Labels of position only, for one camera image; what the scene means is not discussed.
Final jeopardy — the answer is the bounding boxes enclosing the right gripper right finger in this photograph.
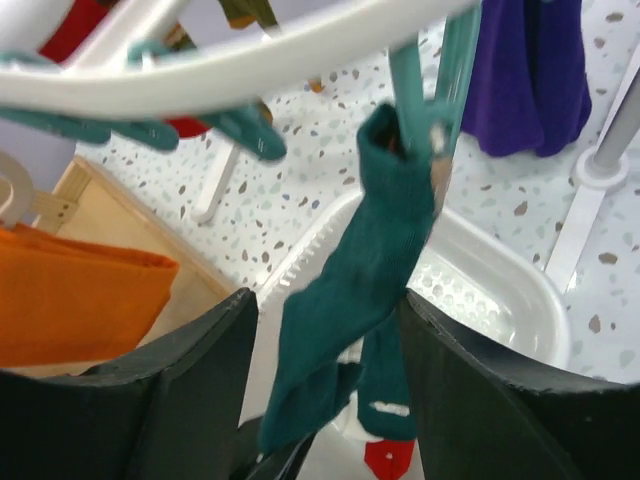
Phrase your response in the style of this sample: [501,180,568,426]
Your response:
[397,292,639,480]

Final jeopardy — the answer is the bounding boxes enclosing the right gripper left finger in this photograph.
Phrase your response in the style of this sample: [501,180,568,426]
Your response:
[0,287,260,480]

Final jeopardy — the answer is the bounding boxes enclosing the red santa sock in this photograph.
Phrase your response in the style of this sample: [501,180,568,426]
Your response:
[38,0,118,63]
[364,440,415,480]

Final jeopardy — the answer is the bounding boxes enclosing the dark green sock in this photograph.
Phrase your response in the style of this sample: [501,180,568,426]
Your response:
[332,314,416,442]
[259,103,436,454]

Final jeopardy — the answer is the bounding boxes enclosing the white clip sock hanger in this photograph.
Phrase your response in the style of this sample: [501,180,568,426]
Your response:
[1,1,480,159]

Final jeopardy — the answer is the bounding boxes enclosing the white plastic basin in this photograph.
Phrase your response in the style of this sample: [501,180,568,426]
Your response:
[239,192,574,480]

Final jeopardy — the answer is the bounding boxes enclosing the orange cloth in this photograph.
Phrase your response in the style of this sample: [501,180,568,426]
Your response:
[1,224,179,367]

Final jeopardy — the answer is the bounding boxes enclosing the wooden clothes rack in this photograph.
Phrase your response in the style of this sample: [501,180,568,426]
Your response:
[33,156,236,345]

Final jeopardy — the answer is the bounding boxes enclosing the white drying rack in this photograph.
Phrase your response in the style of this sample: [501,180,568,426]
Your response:
[214,55,639,289]

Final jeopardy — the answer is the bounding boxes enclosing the purple sock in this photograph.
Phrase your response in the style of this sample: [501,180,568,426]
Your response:
[461,0,592,157]

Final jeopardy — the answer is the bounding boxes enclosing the striped olive sock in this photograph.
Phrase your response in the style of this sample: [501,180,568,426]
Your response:
[163,23,196,52]
[219,0,278,30]

